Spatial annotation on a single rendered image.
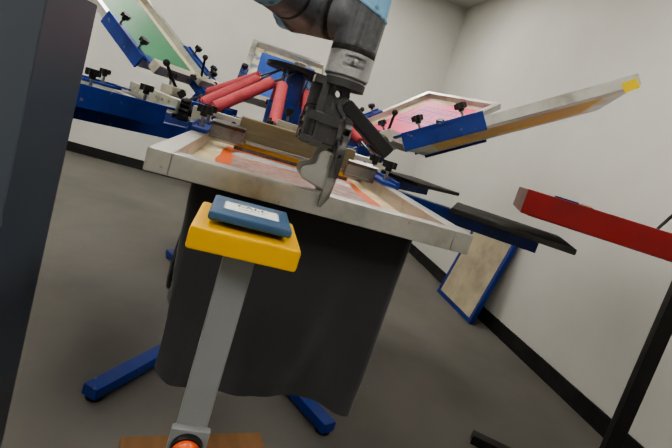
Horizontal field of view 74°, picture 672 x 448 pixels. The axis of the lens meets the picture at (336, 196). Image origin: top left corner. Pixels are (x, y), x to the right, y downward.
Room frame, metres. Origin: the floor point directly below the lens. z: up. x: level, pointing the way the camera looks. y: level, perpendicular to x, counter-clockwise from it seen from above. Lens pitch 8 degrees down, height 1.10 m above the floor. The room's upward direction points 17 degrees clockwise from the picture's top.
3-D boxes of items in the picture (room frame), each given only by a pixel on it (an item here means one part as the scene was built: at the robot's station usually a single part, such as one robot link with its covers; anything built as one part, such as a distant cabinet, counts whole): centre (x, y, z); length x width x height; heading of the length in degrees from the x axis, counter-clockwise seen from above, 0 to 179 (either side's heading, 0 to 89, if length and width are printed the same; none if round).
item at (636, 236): (1.74, -1.01, 1.06); 0.61 x 0.46 x 0.12; 73
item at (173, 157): (1.13, 0.11, 0.97); 0.79 x 0.58 x 0.04; 13
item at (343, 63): (0.76, 0.04, 1.20); 0.08 x 0.08 x 0.05
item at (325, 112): (0.76, 0.05, 1.12); 0.09 x 0.08 x 0.12; 103
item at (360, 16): (0.76, 0.05, 1.28); 0.09 x 0.08 x 0.11; 70
